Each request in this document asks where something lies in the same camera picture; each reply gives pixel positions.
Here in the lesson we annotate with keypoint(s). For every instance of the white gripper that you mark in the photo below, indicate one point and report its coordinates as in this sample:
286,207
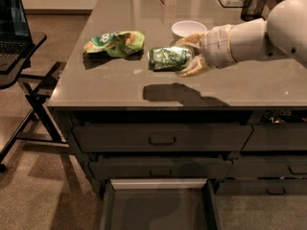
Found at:
216,47

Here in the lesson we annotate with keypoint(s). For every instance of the green soda can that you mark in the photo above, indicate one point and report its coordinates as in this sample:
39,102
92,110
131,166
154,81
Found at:
169,59

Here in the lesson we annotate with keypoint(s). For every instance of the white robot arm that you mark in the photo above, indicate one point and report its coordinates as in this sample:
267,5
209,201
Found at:
283,34

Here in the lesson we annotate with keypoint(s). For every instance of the dark top left drawer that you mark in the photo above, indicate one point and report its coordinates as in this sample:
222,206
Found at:
161,137

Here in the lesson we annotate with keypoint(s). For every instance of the dark drawer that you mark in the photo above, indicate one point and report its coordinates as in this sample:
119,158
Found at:
160,167
268,166
278,137
263,187
161,137

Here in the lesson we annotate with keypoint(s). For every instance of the snack packets in drawer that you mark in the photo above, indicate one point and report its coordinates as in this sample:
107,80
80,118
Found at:
278,116

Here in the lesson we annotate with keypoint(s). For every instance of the dark top right drawer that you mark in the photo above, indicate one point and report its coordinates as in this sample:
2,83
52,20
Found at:
278,137

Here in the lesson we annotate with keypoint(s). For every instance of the dark middle right drawer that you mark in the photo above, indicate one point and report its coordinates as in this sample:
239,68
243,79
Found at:
268,166

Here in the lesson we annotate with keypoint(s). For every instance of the dark bottom right drawer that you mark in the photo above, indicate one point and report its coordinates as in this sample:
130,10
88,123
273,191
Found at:
263,187

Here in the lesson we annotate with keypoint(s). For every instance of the dark middle left drawer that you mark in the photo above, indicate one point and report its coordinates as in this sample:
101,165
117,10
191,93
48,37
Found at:
160,167

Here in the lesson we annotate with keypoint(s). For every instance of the open bottom left drawer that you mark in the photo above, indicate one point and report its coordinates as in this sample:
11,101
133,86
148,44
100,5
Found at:
160,204

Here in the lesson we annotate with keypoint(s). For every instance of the white ceramic bowl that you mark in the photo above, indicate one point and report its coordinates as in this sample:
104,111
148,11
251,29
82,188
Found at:
187,27

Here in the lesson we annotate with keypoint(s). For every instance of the black mesh pen cup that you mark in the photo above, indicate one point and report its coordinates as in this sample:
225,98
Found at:
252,9

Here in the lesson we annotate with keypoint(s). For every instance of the green crumpled chip bag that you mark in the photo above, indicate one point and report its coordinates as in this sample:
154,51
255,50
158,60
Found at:
120,44

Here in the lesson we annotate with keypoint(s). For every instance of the black laptop stand table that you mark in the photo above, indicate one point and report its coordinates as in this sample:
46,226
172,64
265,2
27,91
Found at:
37,90

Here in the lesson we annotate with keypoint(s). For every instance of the black laptop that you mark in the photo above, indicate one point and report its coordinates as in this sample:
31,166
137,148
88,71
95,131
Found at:
15,36

